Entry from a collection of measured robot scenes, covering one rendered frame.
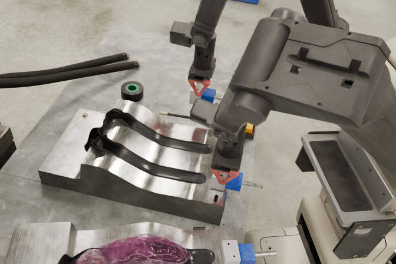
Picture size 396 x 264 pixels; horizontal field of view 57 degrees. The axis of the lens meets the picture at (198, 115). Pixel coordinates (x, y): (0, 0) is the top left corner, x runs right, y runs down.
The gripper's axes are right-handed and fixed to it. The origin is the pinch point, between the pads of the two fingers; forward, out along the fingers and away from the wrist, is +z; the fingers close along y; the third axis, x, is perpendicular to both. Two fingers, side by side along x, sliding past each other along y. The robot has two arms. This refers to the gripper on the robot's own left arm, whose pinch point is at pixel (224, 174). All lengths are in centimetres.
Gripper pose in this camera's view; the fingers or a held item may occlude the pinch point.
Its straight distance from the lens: 94.3
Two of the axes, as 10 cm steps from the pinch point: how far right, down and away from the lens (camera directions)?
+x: 9.8, 2.0, -1.0
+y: -2.1, 6.4, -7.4
